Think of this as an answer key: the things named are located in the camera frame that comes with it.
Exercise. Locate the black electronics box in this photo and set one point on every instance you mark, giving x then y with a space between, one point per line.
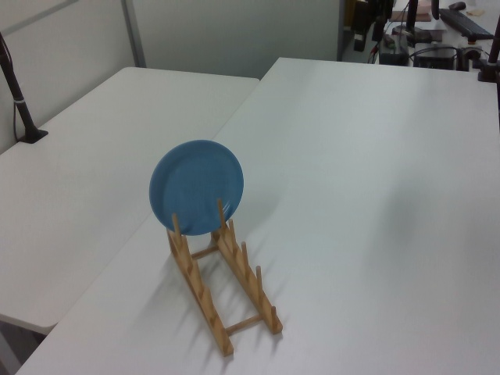
433 59

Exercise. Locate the grey metal partition post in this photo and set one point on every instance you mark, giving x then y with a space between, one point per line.
133 35

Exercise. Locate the black camera pole with base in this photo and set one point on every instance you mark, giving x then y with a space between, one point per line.
20 106

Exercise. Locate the black computer keyboard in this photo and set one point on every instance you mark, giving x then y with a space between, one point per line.
465 22

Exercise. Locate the dark computer mouse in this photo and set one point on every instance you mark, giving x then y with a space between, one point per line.
457 5

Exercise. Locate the black monitor stand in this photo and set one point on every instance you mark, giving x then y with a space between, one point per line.
411 17

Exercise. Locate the blue round plate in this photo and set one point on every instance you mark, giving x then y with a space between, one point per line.
191 183

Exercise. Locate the wooden plate rack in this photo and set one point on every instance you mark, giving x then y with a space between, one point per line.
204 301

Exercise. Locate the black pole with table clamp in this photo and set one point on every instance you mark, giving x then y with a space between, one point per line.
493 52

